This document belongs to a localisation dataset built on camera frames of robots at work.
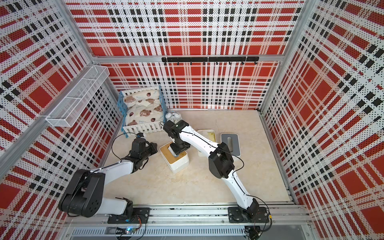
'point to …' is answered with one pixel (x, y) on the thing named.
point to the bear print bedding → (143, 107)
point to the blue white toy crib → (145, 128)
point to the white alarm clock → (174, 117)
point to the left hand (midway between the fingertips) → (158, 144)
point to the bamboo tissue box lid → (169, 157)
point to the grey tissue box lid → (232, 141)
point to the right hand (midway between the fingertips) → (183, 149)
